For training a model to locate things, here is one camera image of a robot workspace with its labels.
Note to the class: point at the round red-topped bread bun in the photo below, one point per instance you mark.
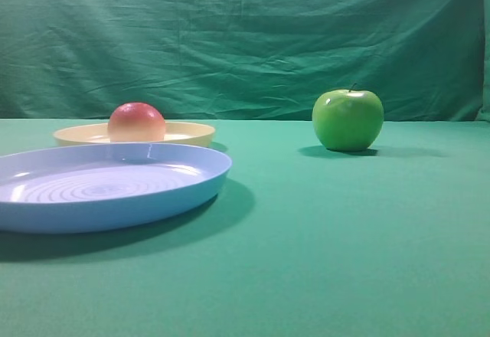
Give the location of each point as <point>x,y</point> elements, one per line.
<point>136,122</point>

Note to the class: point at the yellow plastic plate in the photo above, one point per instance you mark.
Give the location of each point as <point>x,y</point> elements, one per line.
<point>195,134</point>

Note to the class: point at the blue plastic plate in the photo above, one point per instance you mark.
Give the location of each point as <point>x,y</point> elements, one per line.
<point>103,187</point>

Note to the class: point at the green apple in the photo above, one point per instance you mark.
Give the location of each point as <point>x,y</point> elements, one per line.
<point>347,120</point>

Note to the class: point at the green table cloth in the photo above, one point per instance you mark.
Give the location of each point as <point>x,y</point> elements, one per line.
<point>300,242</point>

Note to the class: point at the green backdrop cloth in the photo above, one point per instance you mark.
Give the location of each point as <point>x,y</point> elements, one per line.
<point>427,60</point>

